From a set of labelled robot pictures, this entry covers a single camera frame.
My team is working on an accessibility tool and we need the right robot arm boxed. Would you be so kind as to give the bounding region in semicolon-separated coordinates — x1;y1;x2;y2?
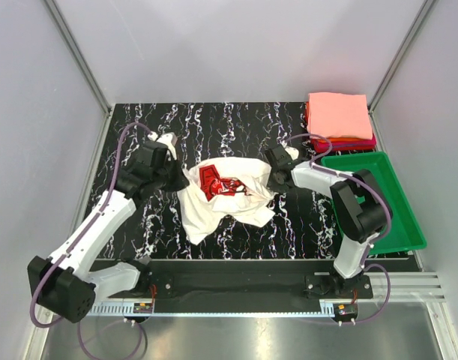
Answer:
265;145;392;298

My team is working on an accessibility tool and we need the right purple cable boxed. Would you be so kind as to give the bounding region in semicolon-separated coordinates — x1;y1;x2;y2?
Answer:
280;133;394;326

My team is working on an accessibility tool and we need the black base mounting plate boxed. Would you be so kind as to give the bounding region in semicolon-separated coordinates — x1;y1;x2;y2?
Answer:
89;259;374;314

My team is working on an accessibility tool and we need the right aluminium frame post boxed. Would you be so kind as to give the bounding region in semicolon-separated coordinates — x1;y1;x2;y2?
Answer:
368;0;439;113

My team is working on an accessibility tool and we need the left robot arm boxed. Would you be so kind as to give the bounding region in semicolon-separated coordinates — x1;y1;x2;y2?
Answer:
27;133;189;323

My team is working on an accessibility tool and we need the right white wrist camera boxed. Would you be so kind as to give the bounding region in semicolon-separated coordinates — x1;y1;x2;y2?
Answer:
284;146;300;161

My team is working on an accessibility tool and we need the left aluminium frame post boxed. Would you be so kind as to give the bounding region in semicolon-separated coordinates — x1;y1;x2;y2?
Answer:
42;0;112;116

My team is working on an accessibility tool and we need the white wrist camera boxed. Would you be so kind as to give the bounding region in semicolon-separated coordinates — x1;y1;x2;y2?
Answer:
284;146;300;161
148;131;178;160

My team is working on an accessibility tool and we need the green plastic bin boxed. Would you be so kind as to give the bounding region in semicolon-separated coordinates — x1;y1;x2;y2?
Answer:
321;151;427;256

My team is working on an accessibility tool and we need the white slotted cable duct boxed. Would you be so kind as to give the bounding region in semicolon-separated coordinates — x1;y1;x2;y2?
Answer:
88;301;334;318

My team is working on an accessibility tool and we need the white t shirt red print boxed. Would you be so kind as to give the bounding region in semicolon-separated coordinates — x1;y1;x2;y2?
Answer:
177;157;275;245

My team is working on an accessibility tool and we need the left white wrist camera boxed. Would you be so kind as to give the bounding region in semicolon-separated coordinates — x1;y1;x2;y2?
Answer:
148;131;178;160

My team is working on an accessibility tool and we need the aluminium frame post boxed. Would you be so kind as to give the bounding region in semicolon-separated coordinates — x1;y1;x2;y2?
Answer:
368;0;439;113
42;0;112;116

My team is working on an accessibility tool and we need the orange folded t shirt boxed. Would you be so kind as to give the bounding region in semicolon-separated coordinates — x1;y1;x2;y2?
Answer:
305;101;312;134

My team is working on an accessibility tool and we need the aluminium front rail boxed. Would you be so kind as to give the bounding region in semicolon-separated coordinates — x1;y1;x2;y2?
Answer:
369;271;445;303

